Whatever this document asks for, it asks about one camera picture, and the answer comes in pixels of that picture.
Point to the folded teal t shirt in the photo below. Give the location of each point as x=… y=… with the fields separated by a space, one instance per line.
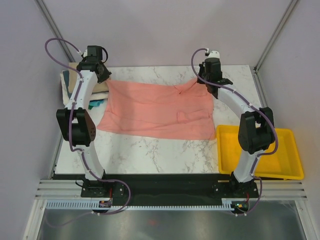
x=96 y=103

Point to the aluminium extrusion rails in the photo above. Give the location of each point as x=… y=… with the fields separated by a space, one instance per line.
x=58 y=190

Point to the yellow plastic bin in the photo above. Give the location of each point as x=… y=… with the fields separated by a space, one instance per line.
x=284 y=164

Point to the pink t shirt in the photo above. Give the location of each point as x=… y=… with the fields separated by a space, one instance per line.
x=176 y=112

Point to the white slotted cable duct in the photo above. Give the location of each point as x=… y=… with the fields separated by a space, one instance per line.
x=99 y=205

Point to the aluminium frame post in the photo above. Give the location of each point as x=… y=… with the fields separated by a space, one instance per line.
x=54 y=28
x=275 y=34

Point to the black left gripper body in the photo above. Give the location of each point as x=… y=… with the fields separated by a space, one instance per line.
x=106 y=74

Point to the left aluminium frame post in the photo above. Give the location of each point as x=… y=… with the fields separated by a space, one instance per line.
x=54 y=28

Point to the right aluminium frame post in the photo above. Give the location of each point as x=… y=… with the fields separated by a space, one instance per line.
x=275 y=34

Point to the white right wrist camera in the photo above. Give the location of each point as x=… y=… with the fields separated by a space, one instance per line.
x=211 y=54

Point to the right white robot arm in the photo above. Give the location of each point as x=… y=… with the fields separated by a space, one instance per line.
x=256 y=127

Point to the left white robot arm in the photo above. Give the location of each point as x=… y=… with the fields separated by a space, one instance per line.
x=76 y=125

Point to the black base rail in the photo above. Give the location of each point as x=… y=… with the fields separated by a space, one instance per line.
x=184 y=189

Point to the folded dark blue t shirt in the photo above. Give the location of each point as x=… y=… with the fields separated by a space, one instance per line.
x=66 y=77

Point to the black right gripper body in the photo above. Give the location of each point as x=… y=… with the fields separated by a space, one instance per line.
x=202 y=73

